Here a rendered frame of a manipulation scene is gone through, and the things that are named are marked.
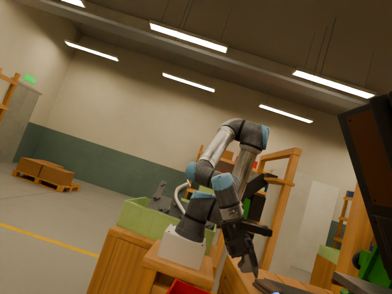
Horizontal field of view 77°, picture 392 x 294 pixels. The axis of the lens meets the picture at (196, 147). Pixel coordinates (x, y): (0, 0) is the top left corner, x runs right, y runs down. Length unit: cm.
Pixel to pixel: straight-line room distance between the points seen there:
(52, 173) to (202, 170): 550
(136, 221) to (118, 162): 665
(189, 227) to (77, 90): 825
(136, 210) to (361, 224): 129
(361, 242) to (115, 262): 137
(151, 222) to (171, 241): 46
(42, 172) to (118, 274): 494
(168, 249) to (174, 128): 703
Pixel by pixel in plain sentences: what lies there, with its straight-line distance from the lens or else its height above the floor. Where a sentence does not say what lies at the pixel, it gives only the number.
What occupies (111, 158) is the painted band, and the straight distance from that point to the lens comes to 833.
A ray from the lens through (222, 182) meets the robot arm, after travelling 83.
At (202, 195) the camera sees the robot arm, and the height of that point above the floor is 117.
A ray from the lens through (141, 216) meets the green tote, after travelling 165.
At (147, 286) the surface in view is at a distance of 122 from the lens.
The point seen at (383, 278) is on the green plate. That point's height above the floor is 114.
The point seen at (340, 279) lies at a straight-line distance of 74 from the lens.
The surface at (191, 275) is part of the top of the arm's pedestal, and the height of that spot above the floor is 84.
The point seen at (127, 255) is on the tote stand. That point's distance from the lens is 163.
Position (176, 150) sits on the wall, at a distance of 798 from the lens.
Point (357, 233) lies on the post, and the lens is 161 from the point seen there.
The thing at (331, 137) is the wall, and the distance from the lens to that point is 933.
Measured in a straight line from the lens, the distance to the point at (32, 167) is 657.
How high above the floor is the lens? 125
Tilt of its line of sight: 6 degrees up
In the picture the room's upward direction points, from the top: 18 degrees clockwise
